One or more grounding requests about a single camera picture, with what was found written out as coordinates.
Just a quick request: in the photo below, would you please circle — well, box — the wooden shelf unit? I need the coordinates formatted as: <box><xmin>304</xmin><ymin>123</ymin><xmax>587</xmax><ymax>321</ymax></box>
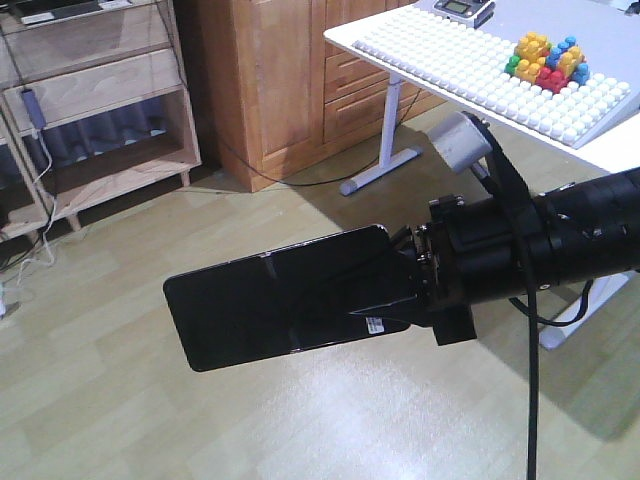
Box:
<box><xmin>1</xmin><ymin>1</ymin><xmax>201</xmax><ymax>240</ymax></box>

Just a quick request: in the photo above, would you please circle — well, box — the white laptop cable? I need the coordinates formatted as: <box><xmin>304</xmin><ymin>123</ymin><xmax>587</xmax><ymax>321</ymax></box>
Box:
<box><xmin>0</xmin><ymin>127</ymin><xmax>57</xmax><ymax>319</ymax></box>

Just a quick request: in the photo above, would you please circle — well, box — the grey laptop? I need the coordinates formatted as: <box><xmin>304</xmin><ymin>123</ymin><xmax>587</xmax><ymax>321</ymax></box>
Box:
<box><xmin>8</xmin><ymin>0</ymin><xmax>102</xmax><ymax>25</ymax></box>

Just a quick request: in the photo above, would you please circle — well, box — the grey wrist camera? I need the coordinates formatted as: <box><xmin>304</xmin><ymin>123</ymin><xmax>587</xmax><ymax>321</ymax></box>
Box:
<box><xmin>427</xmin><ymin>112</ymin><xmax>492</xmax><ymax>174</ymax></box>

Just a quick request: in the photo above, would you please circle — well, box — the colourful toy brick pile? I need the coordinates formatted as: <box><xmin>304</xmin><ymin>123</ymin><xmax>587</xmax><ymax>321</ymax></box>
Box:
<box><xmin>504</xmin><ymin>32</ymin><xmax>592</xmax><ymax>94</ymax></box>

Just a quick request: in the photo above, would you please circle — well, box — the grey digital device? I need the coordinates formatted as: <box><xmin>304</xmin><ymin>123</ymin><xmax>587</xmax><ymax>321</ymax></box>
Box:
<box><xmin>433</xmin><ymin>0</ymin><xmax>496</xmax><ymax>29</ymax></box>

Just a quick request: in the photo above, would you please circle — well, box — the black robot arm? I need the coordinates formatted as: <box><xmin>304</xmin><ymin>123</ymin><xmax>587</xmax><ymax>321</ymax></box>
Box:
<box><xmin>350</xmin><ymin>169</ymin><xmax>639</xmax><ymax>345</ymax></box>

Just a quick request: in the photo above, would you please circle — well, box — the black smartphone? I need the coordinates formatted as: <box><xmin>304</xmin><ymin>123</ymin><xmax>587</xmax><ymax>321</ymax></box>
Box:
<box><xmin>163</xmin><ymin>225</ymin><xmax>417</xmax><ymax>372</ymax></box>

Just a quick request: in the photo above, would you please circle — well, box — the white desk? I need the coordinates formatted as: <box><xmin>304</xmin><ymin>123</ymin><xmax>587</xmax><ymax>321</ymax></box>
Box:
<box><xmin>325</xmin><ymin>1</ymin><xmax>639</xmax><ymax>348</ymax></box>

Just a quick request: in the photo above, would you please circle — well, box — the white studded building baseplate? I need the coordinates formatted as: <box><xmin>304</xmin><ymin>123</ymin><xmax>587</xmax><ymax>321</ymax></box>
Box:
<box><xmin>349</xmin><ymin>1</ymin><xmax>639</xmax><ymax>149</ymax></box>

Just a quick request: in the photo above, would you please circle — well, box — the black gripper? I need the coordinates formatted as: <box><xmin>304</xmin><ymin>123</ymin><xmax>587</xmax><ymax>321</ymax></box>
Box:
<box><xmin>344</xmin><ymin>195</ymin><xmax>535</xmax><ymax>345</ymax></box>

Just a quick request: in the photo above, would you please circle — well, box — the wooden drawer cabinet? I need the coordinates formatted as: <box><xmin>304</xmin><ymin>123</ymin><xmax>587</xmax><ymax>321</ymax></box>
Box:
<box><xmin>174</xmin><ymin>0</ymin><xmax>451</xmax><ymax>194</ymax></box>

